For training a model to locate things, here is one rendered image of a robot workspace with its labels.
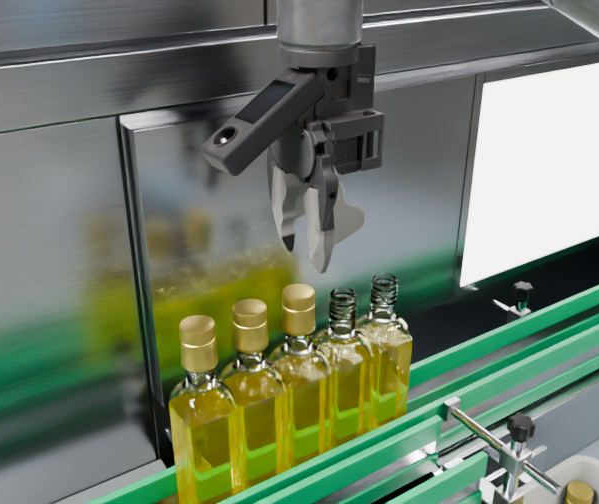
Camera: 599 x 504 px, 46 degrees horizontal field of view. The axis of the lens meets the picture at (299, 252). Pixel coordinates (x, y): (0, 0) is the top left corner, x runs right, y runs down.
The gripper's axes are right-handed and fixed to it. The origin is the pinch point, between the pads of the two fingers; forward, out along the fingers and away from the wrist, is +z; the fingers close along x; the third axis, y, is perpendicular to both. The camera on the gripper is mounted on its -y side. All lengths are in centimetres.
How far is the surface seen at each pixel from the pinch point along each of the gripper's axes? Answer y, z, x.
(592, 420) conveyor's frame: 50, 40, -6
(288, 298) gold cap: -1.6, 4.6, -0.6
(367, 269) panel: 18.6, 12.7, 12.0
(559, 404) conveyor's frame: 41, 33, -6
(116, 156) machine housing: -12.6, -8.1, 14.8
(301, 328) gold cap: -0.7, 7.9, -1.6
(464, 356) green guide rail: 29.8, 25.9, 3.2
